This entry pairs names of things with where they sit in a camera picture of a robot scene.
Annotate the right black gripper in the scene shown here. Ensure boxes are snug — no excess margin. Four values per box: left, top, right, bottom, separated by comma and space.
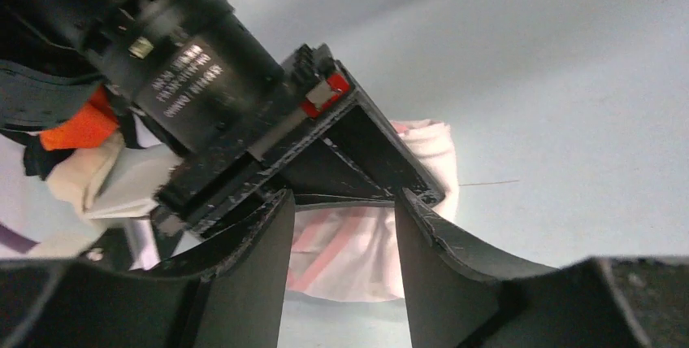
80, 0, 446, 210

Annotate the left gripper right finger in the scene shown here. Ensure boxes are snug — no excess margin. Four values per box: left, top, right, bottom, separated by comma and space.
395, 189, 554, 347

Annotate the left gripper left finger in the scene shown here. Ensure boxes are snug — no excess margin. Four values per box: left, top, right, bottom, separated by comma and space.
132, 190, 295, 347

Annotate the white pink-trimmed underwear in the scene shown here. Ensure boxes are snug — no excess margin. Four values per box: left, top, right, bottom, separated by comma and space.
286, 120, 460, 302

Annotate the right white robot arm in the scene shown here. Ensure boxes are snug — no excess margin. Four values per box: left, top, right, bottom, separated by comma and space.
1, 0, 444, 237

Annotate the cream underwear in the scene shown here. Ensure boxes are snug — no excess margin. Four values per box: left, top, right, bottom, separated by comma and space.
45, 132, 125, 215

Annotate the orange underwear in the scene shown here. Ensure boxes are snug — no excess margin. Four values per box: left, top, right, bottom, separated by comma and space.
39, 86, 119, 151

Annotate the black underwear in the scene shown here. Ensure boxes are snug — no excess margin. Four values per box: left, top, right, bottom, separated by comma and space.
1, 129, 75, 181

